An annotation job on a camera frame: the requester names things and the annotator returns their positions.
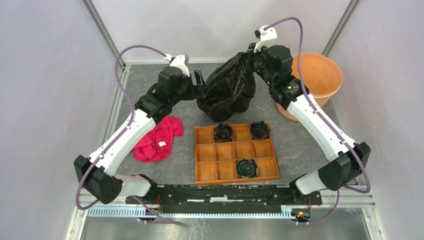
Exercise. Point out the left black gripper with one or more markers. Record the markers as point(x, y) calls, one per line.
point(200, 90)

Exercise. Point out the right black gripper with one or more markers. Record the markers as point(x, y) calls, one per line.
point(253, 55)

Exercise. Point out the black plastic trash bag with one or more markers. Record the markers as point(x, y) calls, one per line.
point(230, 89)

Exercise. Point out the orange plastic trash bin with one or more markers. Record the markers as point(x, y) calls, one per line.
point(321, 76)

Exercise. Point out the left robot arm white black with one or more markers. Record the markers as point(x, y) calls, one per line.
point(97, 172)

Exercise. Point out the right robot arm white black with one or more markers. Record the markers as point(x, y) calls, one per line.
point(347, 158)

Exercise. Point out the black orange rolled tie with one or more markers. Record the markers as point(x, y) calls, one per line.
point(223, 133)

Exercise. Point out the black dotted rolled tie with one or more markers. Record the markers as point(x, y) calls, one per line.
point(259, 130)

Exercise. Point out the red crumpled cloth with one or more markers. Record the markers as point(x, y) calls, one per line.
point(157, 144)

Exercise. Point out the orange wooden compartment tray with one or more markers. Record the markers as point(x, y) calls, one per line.
point(216, 162)

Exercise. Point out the blue yellow rolled tie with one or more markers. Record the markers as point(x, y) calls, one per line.
point(246, 168)

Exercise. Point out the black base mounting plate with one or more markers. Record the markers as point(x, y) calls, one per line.
point(220, 207)

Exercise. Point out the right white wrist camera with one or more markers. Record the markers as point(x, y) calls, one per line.
point(266, 37)

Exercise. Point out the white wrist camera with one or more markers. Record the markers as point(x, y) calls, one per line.
point(180, 61)
point(266, 37)

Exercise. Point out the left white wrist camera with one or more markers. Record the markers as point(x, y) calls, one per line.
point(180, 61)

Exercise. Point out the blue slotted cable duct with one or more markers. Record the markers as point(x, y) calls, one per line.
point(141, 212)

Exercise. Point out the aluminium frame rail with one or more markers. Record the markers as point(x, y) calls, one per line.
point(266, 194)

